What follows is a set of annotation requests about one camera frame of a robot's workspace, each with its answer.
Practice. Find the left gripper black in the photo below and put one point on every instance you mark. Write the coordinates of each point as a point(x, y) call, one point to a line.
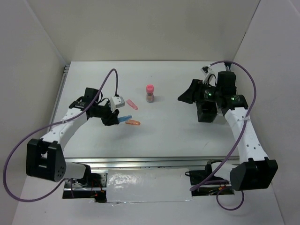
point(112, 119)

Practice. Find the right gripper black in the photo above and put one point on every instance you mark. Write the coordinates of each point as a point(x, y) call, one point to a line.
point(193, 93)

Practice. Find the blue translucent cap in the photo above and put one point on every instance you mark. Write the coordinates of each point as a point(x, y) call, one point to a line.
point(124, 118)

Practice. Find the orange translucent cap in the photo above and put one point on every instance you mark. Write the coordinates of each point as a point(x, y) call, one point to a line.
point(133, 122)

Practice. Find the pink translucent cap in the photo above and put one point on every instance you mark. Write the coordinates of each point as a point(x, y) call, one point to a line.
point(132, 104)

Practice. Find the pink capped clear bottle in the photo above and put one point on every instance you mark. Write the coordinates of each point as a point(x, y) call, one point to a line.
point(150, 93)

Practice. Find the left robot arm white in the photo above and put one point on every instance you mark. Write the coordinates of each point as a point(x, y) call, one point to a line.
point(45, 158)

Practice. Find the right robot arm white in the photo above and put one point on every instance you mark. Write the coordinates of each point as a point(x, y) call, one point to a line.
point(255, 170)

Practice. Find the black mesh pen holder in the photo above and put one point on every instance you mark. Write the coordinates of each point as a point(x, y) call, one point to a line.
point(206, 112)

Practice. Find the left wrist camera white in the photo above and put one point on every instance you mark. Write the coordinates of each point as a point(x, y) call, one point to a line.
point(116, 102)

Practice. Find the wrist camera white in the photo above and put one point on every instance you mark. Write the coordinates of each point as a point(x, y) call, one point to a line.
point(116, 102)
point(208, 74)

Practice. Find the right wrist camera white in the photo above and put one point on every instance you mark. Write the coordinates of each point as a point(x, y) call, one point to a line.
point(208, 74)

